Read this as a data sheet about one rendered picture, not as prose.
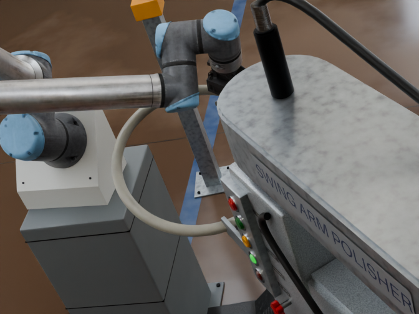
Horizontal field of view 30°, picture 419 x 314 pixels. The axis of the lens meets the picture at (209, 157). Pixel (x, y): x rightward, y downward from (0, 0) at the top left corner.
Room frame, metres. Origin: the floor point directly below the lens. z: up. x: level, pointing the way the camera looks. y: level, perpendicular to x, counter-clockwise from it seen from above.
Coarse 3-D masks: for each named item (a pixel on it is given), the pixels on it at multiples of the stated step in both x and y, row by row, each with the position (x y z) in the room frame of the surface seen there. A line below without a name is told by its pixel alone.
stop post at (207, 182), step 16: (144, 0) 3.10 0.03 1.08; (160, 0) 3.12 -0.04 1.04; (144, 16) 3.09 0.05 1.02; (160, 16) 3.11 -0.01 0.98; (160, 64) 3.11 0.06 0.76; (192, 112) 3.09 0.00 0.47; (192, 128) 3.10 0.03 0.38; (192, 144) 3.11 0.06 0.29; (208, 144) 3.13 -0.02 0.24; (208, 160) 3.09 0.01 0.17; (208, 176) 3.10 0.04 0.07; (208, 192) 3.07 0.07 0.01
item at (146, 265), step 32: (128, 160) 2.35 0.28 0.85; (160, 192) 2.35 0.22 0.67; (32, 224) 2.18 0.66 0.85; (64, 224) 2.12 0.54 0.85; (96, 224) 2.08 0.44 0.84; (128, 224) 2.05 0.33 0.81; (64, 256) 2.14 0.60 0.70; (96, 256) 2.10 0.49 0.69; (128, 256) 2.06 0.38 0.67; (160, 256) 2.15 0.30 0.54; (192, 256) 2.38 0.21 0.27; (64, 288) 2.17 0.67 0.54; (96, 288) 2.12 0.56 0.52; (128, 288) 2.08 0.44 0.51; (160, 288) 2.06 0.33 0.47; (192, 288) 2.27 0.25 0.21
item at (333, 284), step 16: (272, 240) 1.02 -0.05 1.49; (288, 272) 0.98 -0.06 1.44; (320, 272) 0.98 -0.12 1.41; (336, 272) 0.97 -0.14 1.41; (304, 288) 0.95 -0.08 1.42; (320, 288) 0.95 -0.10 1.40; (336, 288) 0.93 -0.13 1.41; (352, 288) 0.92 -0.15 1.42; (368, 288) 0.90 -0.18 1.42; (320, 304) 0.95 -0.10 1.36; (336, 304) 0.91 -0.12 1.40; (352, 304) 0.88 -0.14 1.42; (368, 304) 0.87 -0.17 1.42; (384, 304) 0.86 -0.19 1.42
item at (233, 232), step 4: (224, 220) 1.52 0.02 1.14; (224, 224) 1.51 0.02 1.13; (228, 224) 1.50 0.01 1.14; (232, 224) 1.49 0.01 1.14; (228, 228) 1.49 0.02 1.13; (232, 228) 1.48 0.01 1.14; (236, 228) 1.52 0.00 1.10; (228, 232) 1.51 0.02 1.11; (232, 232) 1.47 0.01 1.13; (236, 232) 1.46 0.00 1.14; (232, 236) 1.49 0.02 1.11; (236, 236) 1.45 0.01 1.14; (240, 236) 1.44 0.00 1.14; (236, 240) 1.46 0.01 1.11; (240, 240) 1.43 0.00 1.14; (240, 244) 1.44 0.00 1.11; (244, 248) 1.42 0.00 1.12
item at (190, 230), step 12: (144, 108) 1.92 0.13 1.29; (156, 108) 1.93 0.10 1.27; (132, 120) 1.89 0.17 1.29; (120, 132) 1.87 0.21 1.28; (120, 144) 1.83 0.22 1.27; (120, 156) 1.80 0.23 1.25; (120, 168) 1.76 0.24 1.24; (120, 180) 1.72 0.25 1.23; (120, 192) 1.69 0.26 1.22; (132, 204) 1.64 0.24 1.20; (144, 216) 1.60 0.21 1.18; (156, 216) 1.60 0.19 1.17; (156, 228) 1.57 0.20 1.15; (168, 228) 1.55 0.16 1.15; (180, 228) 1.54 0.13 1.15; (192, 228) 1.53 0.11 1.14; (204, 228) 1.52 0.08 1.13; (216, 228) 1.52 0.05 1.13
